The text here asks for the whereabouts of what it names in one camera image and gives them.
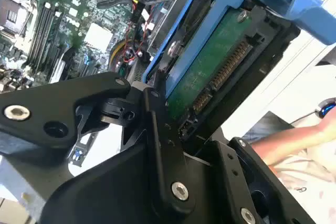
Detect black disk wire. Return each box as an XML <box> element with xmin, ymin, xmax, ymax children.
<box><xmin>97</xmin><ymin>0</ymin><xmax>175</xmax><ymax>9</ymax></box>

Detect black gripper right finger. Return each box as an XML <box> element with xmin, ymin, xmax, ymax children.
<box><xmin>214</xmin><ymin>136</ymin><xmax>316</xmax><ymax>224</ymax></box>

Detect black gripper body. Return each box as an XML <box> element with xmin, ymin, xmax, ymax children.
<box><xmin>38</xmin><ymin>140</ymin><xmax>232</xmax><ymax>224</ymax></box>

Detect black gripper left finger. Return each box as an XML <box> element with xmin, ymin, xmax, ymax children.
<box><xmin>0</xmin><ymin>70</ymin><xmax>197</xmax><ymax>216</ymax></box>

